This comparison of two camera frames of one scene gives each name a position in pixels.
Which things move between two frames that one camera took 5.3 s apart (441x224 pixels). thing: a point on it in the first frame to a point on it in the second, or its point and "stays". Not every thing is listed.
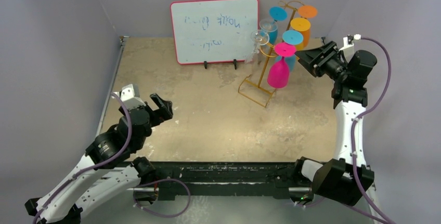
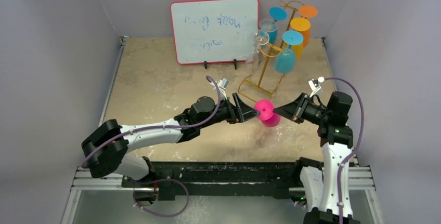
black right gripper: x=321 y=59 to x=300 y=107
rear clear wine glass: x=268 y=25 stays
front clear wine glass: x=258 y=37 stays
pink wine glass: x=278 y=74 to x=267 y=117
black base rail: x=222 y=179 stays
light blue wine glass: x=291 y=37 stays
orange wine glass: x=307 y=11 stays
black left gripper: x=165 y=106 to x=241 y=112
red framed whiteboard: x=215 y=30 stays
